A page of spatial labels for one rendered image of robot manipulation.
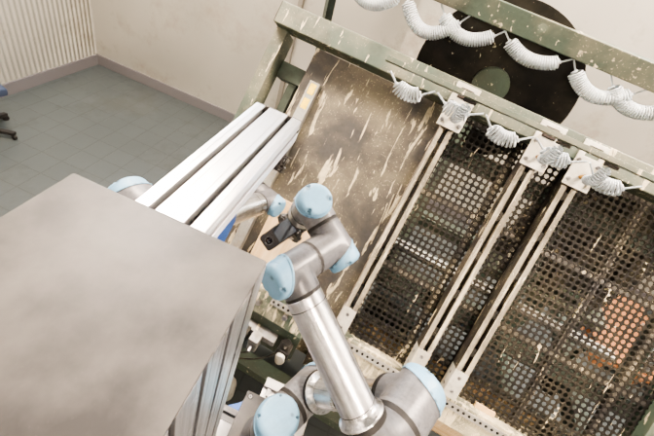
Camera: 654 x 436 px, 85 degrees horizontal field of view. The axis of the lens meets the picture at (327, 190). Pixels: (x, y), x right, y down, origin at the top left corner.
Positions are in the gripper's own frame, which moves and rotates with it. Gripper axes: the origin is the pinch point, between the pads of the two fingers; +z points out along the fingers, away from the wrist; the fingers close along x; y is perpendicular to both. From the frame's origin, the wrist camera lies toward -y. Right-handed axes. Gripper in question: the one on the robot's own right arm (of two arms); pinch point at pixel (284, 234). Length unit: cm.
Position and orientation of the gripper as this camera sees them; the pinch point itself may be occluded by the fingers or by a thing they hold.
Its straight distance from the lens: 108.0
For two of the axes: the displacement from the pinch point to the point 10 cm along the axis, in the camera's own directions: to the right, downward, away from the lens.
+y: 7.6, -5.4, 3.7
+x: -6.0, -7.9, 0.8
